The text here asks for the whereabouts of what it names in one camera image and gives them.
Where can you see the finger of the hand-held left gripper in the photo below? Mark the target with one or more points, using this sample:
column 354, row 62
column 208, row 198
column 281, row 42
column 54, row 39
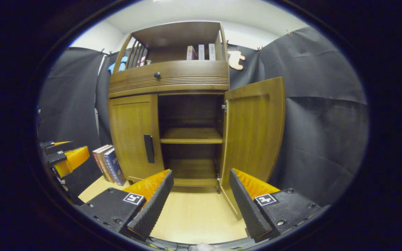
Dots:
column 47, row 144
column 72, row 158

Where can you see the black backdrop cloth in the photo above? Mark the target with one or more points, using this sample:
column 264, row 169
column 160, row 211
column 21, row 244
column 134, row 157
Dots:
column 319, row 122

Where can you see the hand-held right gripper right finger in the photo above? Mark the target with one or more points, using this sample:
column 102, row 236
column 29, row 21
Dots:
column 250, row 209

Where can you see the wooden double-door shoe cabinet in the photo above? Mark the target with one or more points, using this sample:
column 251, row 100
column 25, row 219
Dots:
column 180, row 33

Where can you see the grey white book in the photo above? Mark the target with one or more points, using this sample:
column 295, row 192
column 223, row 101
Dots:
column 211, row 52

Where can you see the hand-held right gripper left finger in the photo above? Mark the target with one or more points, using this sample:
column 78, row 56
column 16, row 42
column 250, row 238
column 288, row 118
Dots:
column 152, row 209

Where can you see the metal door hinge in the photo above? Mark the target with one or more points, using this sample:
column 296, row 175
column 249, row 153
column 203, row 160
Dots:
column 219, row 179
column 224, row 106

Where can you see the blue book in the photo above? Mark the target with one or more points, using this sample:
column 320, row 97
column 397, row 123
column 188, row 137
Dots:
column 113, row 167

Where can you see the wooden cabinet drawer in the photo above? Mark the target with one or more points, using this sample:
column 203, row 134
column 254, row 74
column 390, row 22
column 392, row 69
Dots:
column 194, row 73

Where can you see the wooden cabinet inner shelf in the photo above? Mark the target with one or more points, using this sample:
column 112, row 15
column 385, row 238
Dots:
column 190, row 135

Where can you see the wooden shoe cabinet door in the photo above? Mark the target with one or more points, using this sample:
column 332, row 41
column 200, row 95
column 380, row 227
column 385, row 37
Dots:
column 253, row 132
column 131, row 132

